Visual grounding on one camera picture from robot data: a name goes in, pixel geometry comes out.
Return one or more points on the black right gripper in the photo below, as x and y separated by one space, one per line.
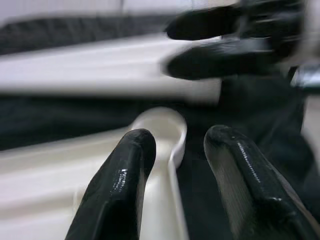
275 25

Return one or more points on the white plastic table leg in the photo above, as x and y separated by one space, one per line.
75 75

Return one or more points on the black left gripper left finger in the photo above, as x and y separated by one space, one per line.
117 195

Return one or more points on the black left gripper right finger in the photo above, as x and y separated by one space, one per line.
250 190

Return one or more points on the black tablecloth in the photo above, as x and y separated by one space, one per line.
75 112

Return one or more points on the white plastic table top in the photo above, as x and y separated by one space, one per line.
37 175

